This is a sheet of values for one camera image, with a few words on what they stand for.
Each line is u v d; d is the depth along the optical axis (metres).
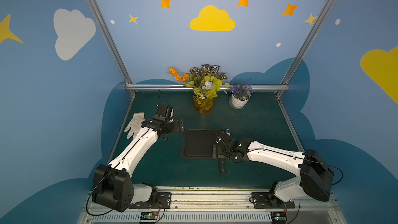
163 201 0.75
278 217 0.72
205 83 0.92
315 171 0.43
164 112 0.64
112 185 0.40
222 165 0.85
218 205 0.73
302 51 0.96
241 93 0.99
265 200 0.75
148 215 0.72
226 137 0.65
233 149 0.62
